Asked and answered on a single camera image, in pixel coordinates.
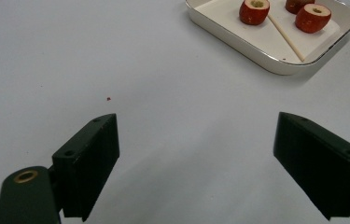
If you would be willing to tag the cored red hawthorn fruit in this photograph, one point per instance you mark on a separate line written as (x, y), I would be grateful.
(311, 21)
(295, 6)
(252, 14)

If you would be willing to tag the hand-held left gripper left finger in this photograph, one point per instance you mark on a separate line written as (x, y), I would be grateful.
(88, 161)

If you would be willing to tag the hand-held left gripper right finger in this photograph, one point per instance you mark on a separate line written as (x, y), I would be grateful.
(315, 168)

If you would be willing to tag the wooden skewer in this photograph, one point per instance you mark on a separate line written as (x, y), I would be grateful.
(286, 38)

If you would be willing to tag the white tray with metal rim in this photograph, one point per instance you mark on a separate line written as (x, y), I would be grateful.
(256, 40)

